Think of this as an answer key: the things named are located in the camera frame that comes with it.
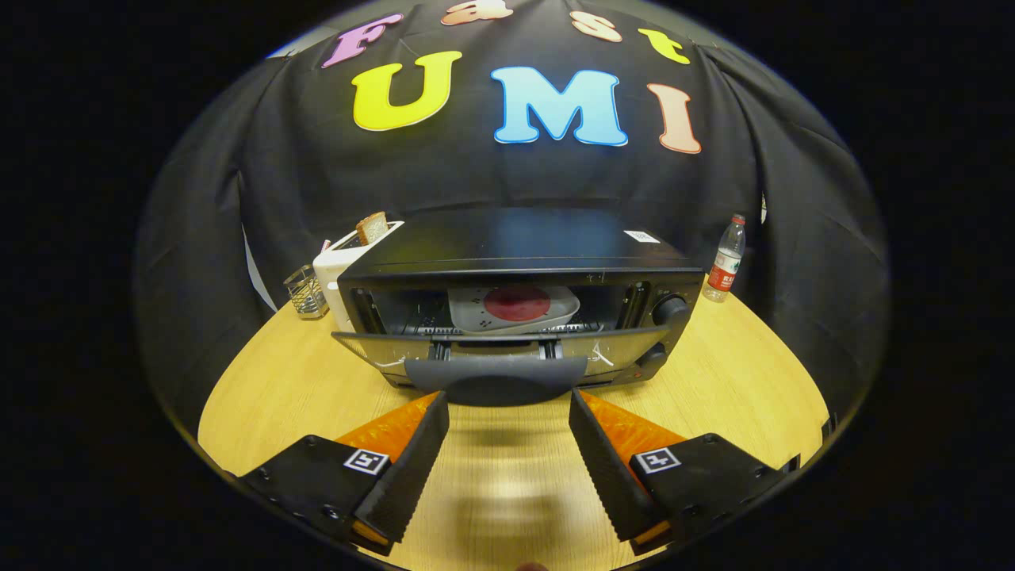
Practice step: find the clear water bottle red label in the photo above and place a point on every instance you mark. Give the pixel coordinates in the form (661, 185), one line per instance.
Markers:
(723, 270)

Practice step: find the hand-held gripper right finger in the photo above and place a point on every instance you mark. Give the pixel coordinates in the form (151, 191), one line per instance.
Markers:
(603, 468)

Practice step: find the brown bread slice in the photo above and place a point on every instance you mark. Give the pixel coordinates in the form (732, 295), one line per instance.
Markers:
(373, 228)

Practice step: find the black backdrop cloth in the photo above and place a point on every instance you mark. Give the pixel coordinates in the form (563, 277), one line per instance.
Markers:
(793, 198)

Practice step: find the black toaster oven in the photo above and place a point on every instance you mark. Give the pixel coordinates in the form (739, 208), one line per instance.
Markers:
(515, 238)

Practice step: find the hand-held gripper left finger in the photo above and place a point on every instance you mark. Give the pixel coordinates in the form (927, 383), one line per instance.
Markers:
(412, 468)

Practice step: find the white square plate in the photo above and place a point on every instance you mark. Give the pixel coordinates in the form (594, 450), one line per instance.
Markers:
(468, 313)

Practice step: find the white bread toaster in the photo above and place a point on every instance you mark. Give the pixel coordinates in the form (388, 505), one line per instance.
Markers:
(333, 274)

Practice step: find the pink ham slice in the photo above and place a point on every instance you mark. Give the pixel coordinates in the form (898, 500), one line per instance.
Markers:
(517, 304)

